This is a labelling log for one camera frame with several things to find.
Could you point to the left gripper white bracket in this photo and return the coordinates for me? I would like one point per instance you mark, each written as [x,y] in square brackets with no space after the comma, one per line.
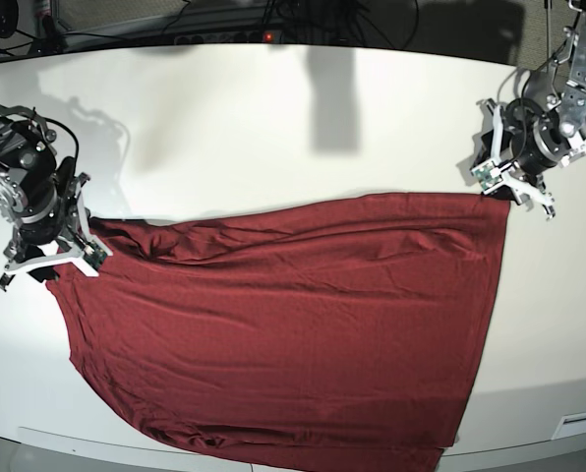
[510,166]

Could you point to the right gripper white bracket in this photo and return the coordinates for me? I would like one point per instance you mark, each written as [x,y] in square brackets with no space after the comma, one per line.
[57,236]

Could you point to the dark red long-sleeve shirt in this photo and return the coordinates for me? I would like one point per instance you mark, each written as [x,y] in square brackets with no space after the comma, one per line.
[338,336]

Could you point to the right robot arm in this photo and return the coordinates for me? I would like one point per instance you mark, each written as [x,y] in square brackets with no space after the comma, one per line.
[42,197]

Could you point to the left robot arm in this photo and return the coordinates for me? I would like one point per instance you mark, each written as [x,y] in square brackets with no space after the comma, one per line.
[543,127]

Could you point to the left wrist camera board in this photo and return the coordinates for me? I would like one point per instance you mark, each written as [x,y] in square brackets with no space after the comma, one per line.
[487,175]

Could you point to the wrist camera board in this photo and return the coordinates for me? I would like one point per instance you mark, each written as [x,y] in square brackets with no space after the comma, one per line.
[487,175]
[95,255]

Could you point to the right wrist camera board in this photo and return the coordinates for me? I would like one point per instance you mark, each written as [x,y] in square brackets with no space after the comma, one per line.
[95,255]

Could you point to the white power strip red switch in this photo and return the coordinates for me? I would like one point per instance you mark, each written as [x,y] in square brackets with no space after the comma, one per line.
[240,36]

